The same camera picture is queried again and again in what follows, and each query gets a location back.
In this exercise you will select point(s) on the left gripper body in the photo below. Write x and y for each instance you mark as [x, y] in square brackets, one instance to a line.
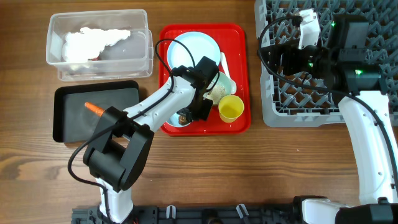
[199, 109]

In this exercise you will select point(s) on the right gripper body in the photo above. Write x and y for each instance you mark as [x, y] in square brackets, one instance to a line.
[272, 58]

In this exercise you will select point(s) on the brown shiitake mushroom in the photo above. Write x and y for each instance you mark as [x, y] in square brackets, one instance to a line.
[182, 120]

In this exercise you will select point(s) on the pile of white rice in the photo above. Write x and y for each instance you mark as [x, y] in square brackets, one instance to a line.
[217, 93]

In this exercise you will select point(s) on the yellow cup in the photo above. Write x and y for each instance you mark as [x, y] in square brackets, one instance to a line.
[230, 108]

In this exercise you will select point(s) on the green bowl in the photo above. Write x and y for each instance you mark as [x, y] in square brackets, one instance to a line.
[223, 80]

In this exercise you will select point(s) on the orange carrot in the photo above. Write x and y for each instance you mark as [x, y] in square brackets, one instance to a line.
[95, 109]

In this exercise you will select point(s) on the small white tissue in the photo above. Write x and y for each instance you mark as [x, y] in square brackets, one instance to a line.
[103, 38]

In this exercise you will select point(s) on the large white tissue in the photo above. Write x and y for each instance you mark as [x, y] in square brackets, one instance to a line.
[77, 49]

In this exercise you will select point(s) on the red snack wrapper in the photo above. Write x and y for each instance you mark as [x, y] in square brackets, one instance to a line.
[94, 59]

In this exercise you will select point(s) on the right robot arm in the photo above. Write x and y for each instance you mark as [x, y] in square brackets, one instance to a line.
[360, 91]

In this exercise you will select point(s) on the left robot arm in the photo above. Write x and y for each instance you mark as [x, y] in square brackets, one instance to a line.
[118, 149]

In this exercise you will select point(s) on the grey dishwasher rack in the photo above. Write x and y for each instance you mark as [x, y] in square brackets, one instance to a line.
[284, 105]

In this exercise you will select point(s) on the light blue bowl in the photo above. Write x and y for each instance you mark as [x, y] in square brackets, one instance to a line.
[175, 121]

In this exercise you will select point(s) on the white plastic spoon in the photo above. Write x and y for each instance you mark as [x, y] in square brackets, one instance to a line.
[224, 64]

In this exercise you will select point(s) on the red serving tray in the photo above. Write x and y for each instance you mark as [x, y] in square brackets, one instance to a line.
[232, 41]

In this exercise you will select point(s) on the light blue plate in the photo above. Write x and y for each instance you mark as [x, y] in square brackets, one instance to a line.
[199, 45]

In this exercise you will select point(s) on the clear plastic bin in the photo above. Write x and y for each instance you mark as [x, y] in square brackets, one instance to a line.
[130, 58]

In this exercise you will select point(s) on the black plastic tray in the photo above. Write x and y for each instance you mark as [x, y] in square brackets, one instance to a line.
[73, 122]

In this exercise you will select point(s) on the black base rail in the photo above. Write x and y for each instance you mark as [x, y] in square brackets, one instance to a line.
[266, 214]

